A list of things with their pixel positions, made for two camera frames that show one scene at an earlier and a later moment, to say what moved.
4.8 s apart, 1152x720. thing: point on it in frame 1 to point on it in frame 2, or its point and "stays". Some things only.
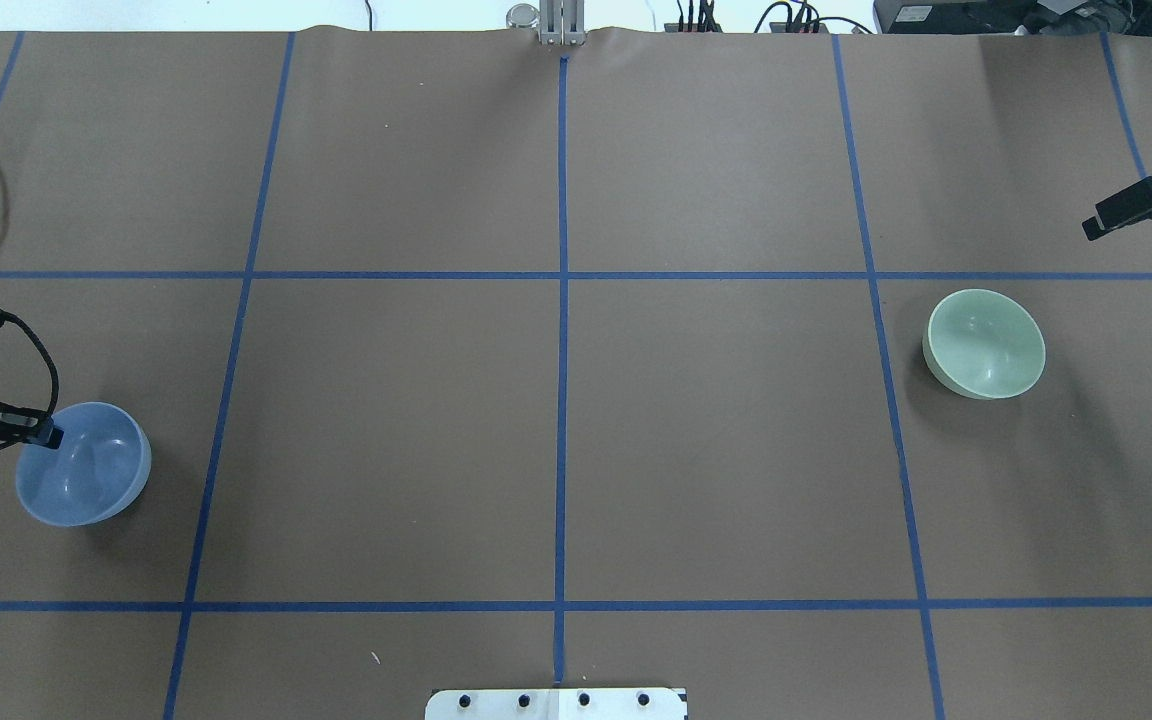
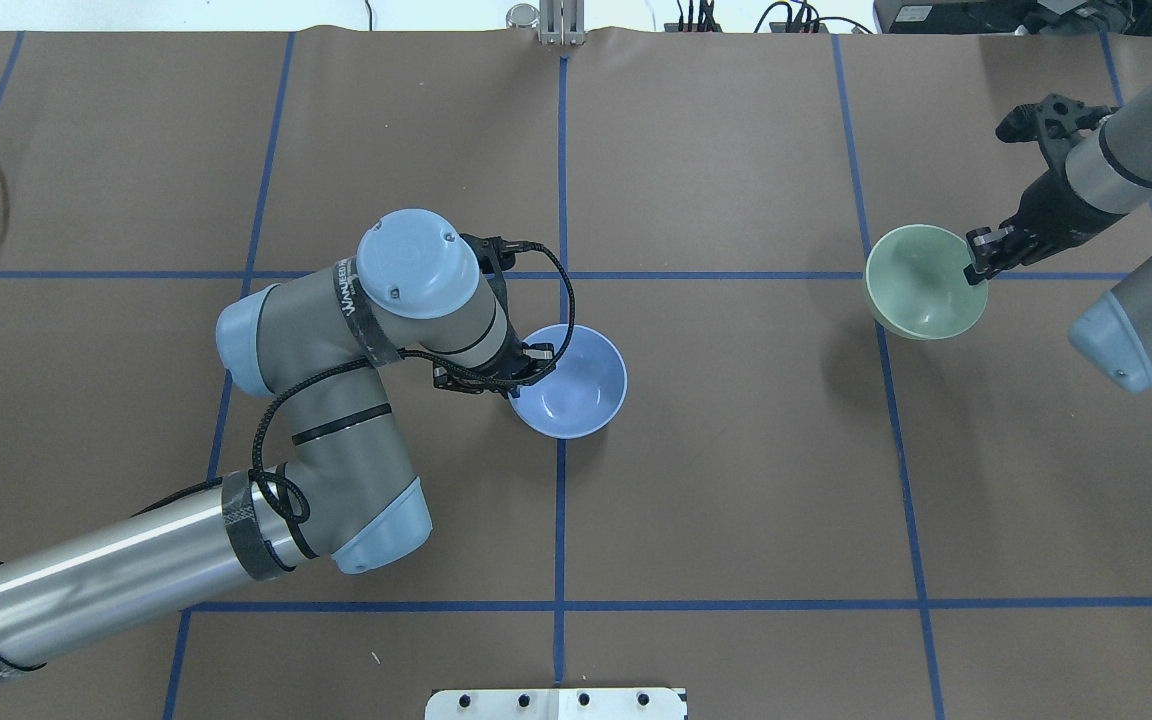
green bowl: x=982 y=344 to x=915 y=283
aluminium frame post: x=562 y=22 stays
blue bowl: x=100 y=468 to x=582 y=393
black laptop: x=1027 y=17 stays
